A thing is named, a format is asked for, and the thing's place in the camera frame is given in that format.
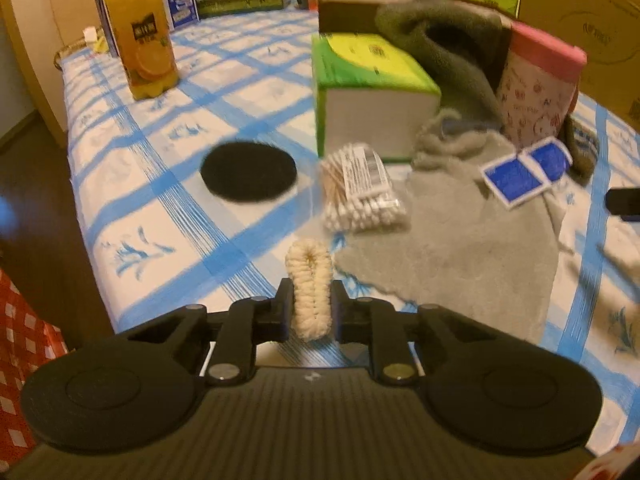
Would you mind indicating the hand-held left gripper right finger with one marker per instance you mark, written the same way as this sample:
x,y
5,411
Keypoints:
x,y
339,310

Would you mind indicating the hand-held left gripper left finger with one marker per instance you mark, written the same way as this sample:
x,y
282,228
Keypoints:
x,y
282,310

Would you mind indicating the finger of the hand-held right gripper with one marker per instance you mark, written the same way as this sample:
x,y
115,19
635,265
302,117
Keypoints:
x,y
624,202

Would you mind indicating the cream knitted hair scrunchie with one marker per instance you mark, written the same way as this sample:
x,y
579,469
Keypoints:
x,y
310,285

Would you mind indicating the black round sponge pad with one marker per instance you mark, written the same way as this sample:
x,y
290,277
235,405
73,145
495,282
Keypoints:
x,y
247,172

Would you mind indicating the dark knitted cloth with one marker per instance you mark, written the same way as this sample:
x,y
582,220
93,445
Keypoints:
x,y
582,152

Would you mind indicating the blue playing card pack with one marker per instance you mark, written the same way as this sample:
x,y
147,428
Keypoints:
x,y
512,182
550,157

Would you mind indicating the cotton swab pack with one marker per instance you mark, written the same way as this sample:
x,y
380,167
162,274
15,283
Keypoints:
x,y
362,190

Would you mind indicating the grey towel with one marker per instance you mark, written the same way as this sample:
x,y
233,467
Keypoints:
x,y
465,250

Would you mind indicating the pink patterned box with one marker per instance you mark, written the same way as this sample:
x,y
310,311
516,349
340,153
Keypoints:
x,y
535,90

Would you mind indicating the blue checked bed sheet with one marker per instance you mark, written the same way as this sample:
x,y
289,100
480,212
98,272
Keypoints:
x,y
150,210

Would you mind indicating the large tan cardboard box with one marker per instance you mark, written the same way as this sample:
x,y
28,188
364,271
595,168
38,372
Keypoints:
x,y
585,15

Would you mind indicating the grey-green fleece cloth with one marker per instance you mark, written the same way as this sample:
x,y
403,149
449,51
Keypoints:
x,y
450,50

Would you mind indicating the green tissue pack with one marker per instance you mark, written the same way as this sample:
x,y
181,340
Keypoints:
x,y
370,65

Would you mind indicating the red checkered cloth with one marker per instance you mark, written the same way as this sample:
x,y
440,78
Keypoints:
x,y
25,360

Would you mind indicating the dark brown cardboard box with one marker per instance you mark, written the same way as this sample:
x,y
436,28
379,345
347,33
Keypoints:
x,y
350,17

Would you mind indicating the orange juice bottle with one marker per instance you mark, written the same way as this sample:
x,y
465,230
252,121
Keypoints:
x,y
142,35

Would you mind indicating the small yellow item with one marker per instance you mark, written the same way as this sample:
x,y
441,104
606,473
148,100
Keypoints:
x,y
101,44

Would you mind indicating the blue carton box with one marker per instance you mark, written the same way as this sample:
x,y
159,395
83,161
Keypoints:
x,y
181,0

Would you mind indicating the small white item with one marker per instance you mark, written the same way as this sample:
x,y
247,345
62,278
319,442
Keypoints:
x,y
90,35

